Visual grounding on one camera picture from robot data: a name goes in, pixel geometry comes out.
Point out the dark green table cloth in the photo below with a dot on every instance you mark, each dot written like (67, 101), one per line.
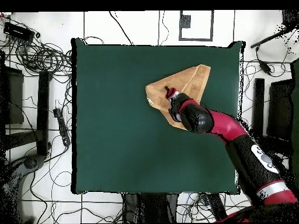
(112, 140)

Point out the black power adapter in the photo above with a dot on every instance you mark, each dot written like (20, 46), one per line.
(265, 67)

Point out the black tripod boom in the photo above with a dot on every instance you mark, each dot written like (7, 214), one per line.
(268, 38)

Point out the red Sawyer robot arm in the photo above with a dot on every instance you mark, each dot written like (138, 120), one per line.
(224, 128)

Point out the black power strip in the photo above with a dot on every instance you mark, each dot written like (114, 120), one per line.
(62, 126)
(217, 206)

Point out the dark box panel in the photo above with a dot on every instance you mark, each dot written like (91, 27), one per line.
(14, 98)
(280, 109)

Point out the tan terry towel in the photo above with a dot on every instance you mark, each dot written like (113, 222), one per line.
(186, 79)

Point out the black upright bar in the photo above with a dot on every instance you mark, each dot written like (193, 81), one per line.
(258, 105)
(43, 112)

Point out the black network switch box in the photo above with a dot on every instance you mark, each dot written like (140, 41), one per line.
(17, 31)

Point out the dark stand base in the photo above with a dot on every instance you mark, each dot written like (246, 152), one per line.
(30, 162)

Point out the grey square frame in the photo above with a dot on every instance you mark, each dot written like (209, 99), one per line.
(196, 39)

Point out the dark grey square plate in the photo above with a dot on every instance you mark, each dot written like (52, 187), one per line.
(185, 21)

